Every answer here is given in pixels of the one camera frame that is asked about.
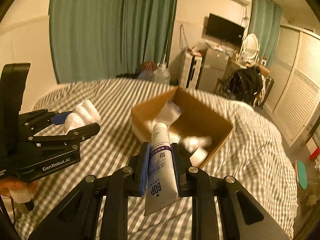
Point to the grey white checked bedspread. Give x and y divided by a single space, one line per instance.
253 154

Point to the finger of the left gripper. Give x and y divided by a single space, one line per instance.
36 121
73 137

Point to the white cartoon figurine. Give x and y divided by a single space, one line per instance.
83 114

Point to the oval white vanity mirror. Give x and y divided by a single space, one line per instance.
250 49

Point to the clear large water bottle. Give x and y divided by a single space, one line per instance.
161 74

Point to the large green curtain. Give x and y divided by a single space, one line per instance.
100 39

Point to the brown cardboard box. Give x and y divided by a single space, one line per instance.
197 119

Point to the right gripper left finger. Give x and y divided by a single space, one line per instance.
98 203

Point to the brown patterned bag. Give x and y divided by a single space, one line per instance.
148 66

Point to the white purple toothpaste tube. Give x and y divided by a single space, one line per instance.
161 189

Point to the red fire extinguisher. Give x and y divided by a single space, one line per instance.
315 154

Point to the operator left hand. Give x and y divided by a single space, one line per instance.
12 183

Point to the white hard suitcase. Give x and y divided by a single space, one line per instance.
189 70

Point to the small green window curtain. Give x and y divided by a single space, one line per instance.
265 24

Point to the white cylindrical can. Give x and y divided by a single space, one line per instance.
195 146

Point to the black wall television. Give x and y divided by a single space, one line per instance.
225 30

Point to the chair with black clothes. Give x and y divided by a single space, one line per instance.
251 85

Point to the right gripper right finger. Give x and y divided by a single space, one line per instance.
221 208

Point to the silver mini fridge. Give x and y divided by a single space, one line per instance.
213 68

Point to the white louvred wardrobe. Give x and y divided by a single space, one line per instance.
294 97

